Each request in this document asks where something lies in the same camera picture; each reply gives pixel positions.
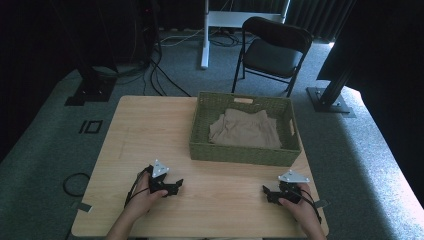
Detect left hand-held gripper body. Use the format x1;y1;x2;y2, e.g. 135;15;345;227
147;159;177;196

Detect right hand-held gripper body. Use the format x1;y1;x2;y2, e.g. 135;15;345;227
272;169;311;205

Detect green woven basket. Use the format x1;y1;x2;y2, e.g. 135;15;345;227
189;91;303;168

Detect beige shorts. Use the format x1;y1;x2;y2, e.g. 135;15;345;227
208;108;283;150

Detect person's left hand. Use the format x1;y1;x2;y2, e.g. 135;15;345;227
127;172;169;220

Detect person's right hand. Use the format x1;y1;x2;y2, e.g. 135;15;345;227
278;184;323;231

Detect black metal stand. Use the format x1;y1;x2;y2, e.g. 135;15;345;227
306;66;356;118
53;0;118;107

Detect black folding chair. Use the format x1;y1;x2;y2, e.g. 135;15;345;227
230;16;314;98

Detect dark curtain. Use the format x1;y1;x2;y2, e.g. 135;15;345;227
285;0;356;42

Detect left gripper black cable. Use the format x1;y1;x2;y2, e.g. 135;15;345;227
123;165;152;209

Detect black cable loop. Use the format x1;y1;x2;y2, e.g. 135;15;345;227
62;172;91;198

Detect black floor cables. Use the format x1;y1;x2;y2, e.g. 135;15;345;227
142;29;193;98

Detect white floor cable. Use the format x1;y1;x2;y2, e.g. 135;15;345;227
159;27;205;48

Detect white desk frame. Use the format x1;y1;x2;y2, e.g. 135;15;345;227
200;0;291;70

